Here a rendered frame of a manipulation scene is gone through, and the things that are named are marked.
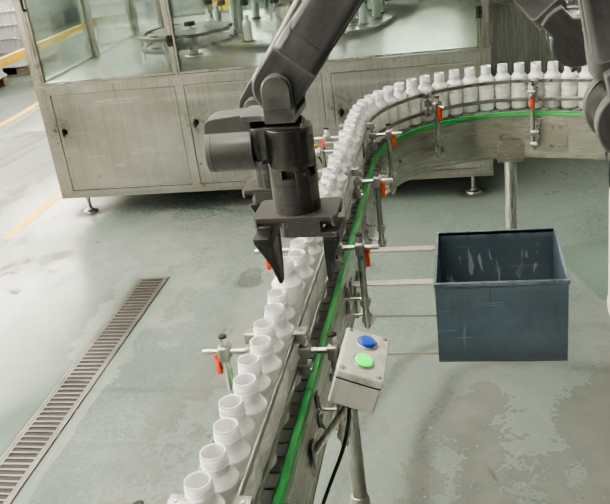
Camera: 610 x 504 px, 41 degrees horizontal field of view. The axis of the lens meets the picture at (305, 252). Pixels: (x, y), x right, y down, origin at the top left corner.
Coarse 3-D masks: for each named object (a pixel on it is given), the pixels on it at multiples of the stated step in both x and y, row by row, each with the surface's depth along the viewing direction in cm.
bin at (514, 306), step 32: (448, 256) 226; (480, 256) 224; (512, 256) 222; (544, 256) 221; (352, 288) 206; (448, 288) 196; (480, 288) 195; (512, 288) 193; (544, 288) 192; (448, 320) 200; (480, 320) 198; (512, 320) 197; (544, 320) 195; (416, 352) 211; (448, 352) 203; (480, 352) 202; (512, 352) 200; (544, 352) 199
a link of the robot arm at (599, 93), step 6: (600, 84) 90; (594, 90) 91; (600, 90) 89; (606, 90) 87; (594, 96) 90; (600, 96) 88; (588, 102) 91; (594, 102) 89; (600, 102) 86; (588, 108) 91; (594, 108) 88; (588, 114) 91; (594, 114) 87; (588, 120) 92; (594, 132) 89
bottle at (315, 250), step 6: (312, 240) 178; (312, 246) 179; (318, 246) 180; (312, 252) 178; (318, 252) 179; (318, 258) 180; (318, 276) 181; (324, 276) 183; (318, 282) 181; (318, 288) 182; (324, 294) 183
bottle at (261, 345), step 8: (256, 336) 139; (264, 336) 139; (256, 344) 139; (264, 344) 136; (272, 344) 138; (256, 352) 137; (264, 352) 136; (272, 352) 138; (264, 360) 137; (272, 360) 138; (280, 360) 139; (264, 368) 137; (272, 368) 137; (280, 368) 138; (272, 376) 137; (272, 384) 138; (280, 392) 139; (280, 400) 140; (280, 408) 140; (280, 416) 141; (288, 416) 143
